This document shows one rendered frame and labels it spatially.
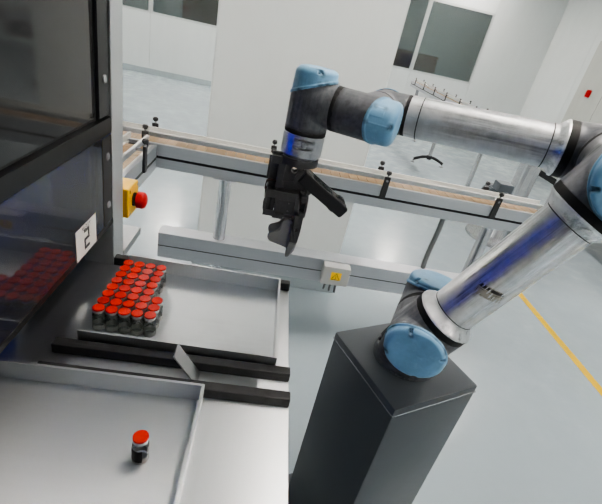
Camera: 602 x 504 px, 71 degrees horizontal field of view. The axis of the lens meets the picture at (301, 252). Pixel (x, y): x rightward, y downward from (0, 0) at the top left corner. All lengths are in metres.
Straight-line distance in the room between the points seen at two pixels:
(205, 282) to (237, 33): 1.46
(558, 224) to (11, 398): 0.83
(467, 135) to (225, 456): 0.65
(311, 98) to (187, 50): 8.24
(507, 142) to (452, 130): 0.09
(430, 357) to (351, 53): 1.68
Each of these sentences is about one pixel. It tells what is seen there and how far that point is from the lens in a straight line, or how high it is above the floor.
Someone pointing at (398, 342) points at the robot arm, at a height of 0.97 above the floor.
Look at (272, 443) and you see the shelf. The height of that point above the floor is 0.88.
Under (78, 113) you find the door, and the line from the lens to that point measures 0.80.
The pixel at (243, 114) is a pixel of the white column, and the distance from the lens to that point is 2.25.
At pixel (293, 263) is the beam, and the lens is 1.87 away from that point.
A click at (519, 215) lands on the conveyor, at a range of 1.98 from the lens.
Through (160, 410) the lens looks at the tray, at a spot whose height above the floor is 0.88.
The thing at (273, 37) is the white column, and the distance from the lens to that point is 2.20.
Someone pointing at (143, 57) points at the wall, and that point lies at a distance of 9.16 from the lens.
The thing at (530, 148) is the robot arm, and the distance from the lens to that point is 0.82.
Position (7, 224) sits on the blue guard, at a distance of 0.63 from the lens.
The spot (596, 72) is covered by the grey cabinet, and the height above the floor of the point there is 1.64.
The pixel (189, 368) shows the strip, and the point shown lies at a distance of 0.74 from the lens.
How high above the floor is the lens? 1.43
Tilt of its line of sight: 28 degrees down
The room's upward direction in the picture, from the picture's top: 13 degrees clockwise
